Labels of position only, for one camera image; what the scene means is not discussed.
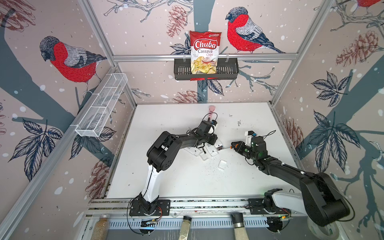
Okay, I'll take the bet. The Chuba cassava chips bag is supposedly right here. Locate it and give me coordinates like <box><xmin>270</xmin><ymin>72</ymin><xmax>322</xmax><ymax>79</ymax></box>
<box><xmin>190</xmin><ymin>31</ymin><xmax>222</xmax><ymax>74</ymax></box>

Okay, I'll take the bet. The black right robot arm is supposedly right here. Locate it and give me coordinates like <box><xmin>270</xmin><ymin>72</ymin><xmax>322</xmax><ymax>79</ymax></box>
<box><xmin>231</xmin><ymin>136</ymin><xmax>351</xmax><ymax>227</ymax></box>

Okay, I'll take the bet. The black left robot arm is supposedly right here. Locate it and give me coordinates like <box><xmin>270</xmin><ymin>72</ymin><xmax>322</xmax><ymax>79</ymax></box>
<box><xmin>138</xmin><ymin>120</ymin><xmax>218</xmax><ymax>214</ymax></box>

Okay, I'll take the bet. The white remote control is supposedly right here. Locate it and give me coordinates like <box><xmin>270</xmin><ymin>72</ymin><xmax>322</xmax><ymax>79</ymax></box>
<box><xmin>206</xmin><ymin>146</ymin><xmax>218</xmax><ymax>158</ymax></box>
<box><xmin>215</xmin><ymin>139</ymin><xmax>224</xmax><ymax>151</ymax></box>

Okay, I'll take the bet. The slim seed bottle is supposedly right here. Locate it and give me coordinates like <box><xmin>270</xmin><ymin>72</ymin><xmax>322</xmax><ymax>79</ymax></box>
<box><xmin>179</xmin><ymin>216</ymin><xmax>192</xmax><ymax>240</ymax></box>

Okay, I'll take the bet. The black-capped grain jar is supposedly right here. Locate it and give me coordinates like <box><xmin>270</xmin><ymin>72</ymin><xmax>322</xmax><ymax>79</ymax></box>
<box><xmin>230</xmin><ymin>212</ymin><xmax>249</xmax><ymax>240</ymax></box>

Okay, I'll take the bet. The white wire mesh shelf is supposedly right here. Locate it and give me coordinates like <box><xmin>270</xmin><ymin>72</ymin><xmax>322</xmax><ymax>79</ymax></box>
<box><xmin>76</xmin><ymin>73</ymin><xmax>128</xmax><ymax>138</ymax></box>

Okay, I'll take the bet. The glass jar of grains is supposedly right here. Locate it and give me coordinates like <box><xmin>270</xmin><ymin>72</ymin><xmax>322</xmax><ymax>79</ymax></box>
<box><xmin>91</xmin><ymin>215</ymin><xmax>110</xmax><ymax>240</ymax></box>

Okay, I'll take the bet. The clear tape roll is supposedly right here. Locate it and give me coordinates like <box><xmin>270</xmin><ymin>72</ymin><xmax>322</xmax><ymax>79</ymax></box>
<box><xmin>307</xmin><ymin>218</ymin><xmax>340</xmax><ymax>240</ymax></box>

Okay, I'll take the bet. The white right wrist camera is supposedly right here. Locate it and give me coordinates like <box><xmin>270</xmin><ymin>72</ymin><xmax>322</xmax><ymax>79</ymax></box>
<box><xmin>245</xmin><ymin>131</ymin><xmax>257</xmax><ymax>146</ymax></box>

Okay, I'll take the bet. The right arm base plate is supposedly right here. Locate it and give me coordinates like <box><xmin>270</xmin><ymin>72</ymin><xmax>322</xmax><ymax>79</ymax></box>
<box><xmin>245</xmin><ymin>198</ymin><xmax>291</xmax><ymax>215</ymax></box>

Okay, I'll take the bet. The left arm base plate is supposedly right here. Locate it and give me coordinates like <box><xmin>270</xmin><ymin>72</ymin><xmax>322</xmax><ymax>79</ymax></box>
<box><xmin>128</xmin><ymin>199</ymin><xmax>171</xmax><ymax>217</ymax></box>

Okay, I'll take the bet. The black wall basket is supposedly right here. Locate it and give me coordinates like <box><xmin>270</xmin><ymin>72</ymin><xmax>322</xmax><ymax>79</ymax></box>
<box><xmin>174</xmin><ymin>58</ymin><xmax>239</xmax><ymax>81</ymax></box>

